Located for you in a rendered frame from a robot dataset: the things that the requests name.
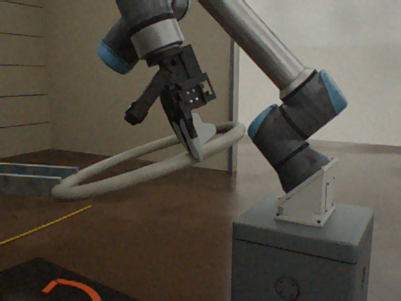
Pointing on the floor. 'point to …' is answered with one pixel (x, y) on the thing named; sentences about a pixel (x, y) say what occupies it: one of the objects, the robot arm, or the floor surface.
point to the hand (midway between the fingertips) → (194, 157)
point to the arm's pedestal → (301, 255)
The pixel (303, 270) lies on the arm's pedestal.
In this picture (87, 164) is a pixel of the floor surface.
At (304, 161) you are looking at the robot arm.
